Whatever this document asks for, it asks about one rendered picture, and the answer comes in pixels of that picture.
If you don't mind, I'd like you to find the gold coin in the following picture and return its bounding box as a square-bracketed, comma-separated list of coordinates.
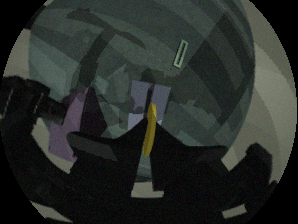
[144, 103, 156, 156]

